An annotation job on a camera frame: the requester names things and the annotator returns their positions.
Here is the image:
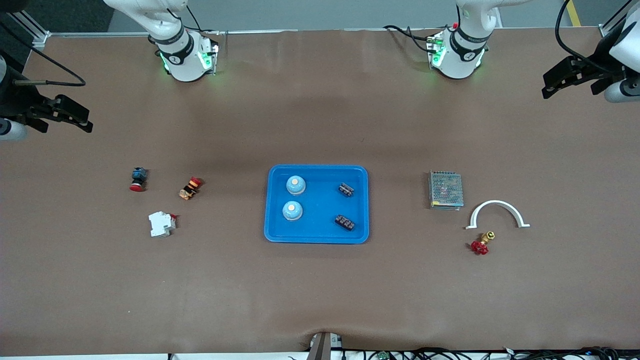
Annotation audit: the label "blue red push button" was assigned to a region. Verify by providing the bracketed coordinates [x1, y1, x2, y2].
[129, 167, 149, 193]

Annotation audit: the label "orange red emergency button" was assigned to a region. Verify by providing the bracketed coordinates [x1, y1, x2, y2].
[179, 176, 204, 201]

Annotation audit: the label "white circuit breaker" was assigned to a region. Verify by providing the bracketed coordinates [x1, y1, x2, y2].
[148, 211, 178, 238]

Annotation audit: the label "metal mesh power supply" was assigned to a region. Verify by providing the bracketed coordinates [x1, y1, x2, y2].
[428, 170, 464, 211]

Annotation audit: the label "blue plastic tray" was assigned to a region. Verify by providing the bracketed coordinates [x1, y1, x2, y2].
[263, 164, 370, 245]

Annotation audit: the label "brown table mat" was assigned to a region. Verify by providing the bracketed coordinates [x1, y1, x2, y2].
[0, 27, 640, 357]

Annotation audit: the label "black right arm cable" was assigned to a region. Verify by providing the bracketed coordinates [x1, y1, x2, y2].
[0, 27, 87, 87]

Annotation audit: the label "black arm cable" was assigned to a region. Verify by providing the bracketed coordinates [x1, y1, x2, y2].
[555, 0, 631, 68]
[0, 27, 87, 87]

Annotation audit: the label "aluminium frame profile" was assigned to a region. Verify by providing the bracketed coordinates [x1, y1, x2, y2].
[599, 0, 640, 39]
[0, 10, 51, 51]

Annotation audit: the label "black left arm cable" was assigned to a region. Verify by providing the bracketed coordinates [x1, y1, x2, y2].
[555, 0, 631, 68]

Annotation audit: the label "white arch bracket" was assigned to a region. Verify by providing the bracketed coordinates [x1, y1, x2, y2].
[465, 200, 531, 230]

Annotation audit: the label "black base cables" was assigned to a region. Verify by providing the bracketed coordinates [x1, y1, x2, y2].
[382, 24, 441, 53]

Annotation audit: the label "brass valve red handle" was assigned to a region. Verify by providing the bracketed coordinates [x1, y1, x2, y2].
[470, 231, 496, 256]

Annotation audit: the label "metal table bracket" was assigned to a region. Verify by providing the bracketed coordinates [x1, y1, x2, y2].
[306, 331, 346, 360]

